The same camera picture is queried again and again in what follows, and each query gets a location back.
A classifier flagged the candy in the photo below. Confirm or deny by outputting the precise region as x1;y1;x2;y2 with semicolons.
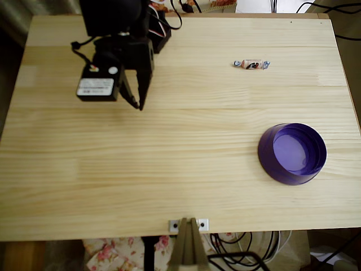
232;58;272;71

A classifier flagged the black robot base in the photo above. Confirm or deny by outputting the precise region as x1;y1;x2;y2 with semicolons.
148;7;172;54

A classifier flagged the purple bowl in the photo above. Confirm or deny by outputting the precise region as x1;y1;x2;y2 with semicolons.
257;122;328;186

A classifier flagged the floral fabric with beige trim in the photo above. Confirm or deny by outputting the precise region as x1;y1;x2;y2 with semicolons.
151;0;236;14

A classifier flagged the floral cloth with pink roses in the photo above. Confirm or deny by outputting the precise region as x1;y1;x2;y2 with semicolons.
83;233;215;271

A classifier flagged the black pole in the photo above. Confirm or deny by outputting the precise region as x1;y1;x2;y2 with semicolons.
140;236;161;271

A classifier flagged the white plastic object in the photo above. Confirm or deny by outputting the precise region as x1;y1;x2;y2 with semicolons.
310;244;361;271

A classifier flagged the silver metal bracket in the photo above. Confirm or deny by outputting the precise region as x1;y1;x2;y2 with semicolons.
168;218;210;233

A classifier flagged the metal table clamp bracket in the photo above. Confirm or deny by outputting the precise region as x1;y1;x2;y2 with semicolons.
168;217;210;271

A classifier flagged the black cable bundle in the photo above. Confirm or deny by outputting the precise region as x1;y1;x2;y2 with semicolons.
210;231;280;266

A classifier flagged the thin black cable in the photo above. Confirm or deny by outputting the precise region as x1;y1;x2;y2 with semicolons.
334;33;361;42
296;0;361;15

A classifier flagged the white cable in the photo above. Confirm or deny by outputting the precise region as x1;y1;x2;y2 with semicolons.
239;230;293;265

